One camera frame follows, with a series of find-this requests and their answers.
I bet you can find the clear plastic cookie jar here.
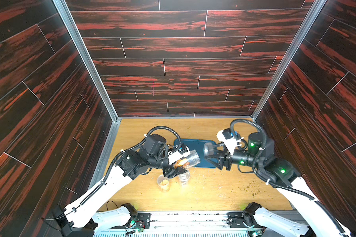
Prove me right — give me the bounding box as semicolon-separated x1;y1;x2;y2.
174;150;200;169

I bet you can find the aluminium corner post left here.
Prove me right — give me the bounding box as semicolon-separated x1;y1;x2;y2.
52;0;119;122

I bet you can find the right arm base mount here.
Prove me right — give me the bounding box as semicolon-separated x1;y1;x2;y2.
226;202;266;237

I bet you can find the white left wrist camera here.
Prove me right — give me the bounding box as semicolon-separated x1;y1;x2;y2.
168;147;190;165

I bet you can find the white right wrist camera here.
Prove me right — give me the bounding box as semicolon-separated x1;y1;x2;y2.
217;128;244;156

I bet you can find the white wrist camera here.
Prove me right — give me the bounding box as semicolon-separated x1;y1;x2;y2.
168;147;190;165
217;128;244;156

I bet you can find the blue plastic tray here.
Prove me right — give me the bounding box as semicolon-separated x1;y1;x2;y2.
168;139;216;169

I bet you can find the clear round jar lid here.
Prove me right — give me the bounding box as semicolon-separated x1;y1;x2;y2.
203;142;214;157

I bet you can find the aluminium corner post right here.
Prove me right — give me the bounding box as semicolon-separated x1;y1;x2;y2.
251;0;326;120

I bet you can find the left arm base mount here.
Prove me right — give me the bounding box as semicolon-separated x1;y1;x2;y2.
121;203;151;232

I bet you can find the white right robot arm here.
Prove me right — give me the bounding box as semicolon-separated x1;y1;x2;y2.
204;119;356;237

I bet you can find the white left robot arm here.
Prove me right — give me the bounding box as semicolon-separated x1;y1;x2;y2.
42;126;191;237

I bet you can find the aluminium corner post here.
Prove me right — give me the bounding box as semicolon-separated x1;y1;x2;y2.
251;0;326;120
52;0;119;122

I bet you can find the clear empty plastic jar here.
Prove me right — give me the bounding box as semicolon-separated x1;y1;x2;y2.
178;171;190;187

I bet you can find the clear jar with yellow snacks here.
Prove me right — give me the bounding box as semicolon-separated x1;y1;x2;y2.
157;175;170;192

